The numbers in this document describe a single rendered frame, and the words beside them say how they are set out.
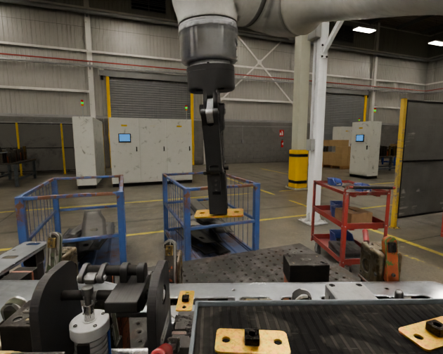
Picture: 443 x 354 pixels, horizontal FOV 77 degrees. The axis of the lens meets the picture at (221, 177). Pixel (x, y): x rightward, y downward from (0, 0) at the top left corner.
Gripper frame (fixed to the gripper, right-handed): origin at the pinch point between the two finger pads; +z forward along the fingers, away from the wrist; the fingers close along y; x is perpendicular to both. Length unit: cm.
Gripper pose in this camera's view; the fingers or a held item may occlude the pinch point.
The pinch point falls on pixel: (217, 191)
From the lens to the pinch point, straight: 47.4
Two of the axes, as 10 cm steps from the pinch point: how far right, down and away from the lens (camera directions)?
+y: 0.6, -2.0, 9.8
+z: 0.6, 9.8, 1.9
